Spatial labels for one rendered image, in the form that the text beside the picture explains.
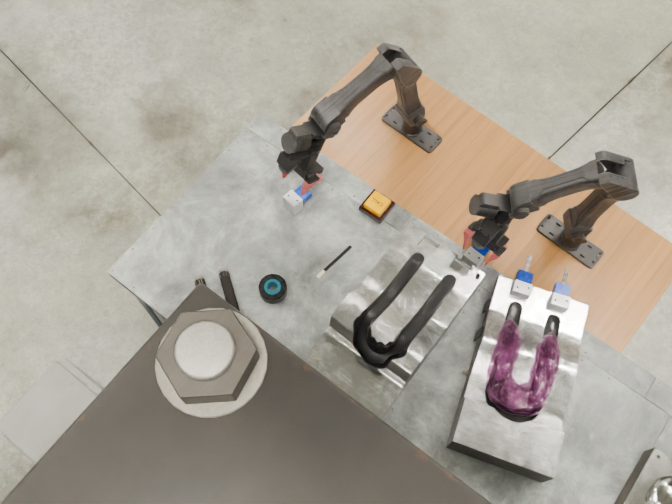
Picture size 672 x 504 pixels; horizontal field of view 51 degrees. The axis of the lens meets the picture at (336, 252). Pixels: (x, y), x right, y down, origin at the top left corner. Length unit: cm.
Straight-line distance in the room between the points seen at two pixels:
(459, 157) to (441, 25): 147
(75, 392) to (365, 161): 124
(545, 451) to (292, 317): 76
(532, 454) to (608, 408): 31
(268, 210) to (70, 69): 173
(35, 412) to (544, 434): 120
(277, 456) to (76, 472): 19
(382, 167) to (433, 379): 68
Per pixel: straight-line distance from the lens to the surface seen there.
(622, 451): 208
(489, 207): 192
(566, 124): 344
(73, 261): 312
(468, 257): 206
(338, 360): 192
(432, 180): 222
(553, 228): 221
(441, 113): 236
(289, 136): 187
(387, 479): 71
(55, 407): 135
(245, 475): 72
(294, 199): 210
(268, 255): 209
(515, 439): 188
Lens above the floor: 271
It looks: 67 degrees down
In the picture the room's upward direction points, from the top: 2 degrees clockwise
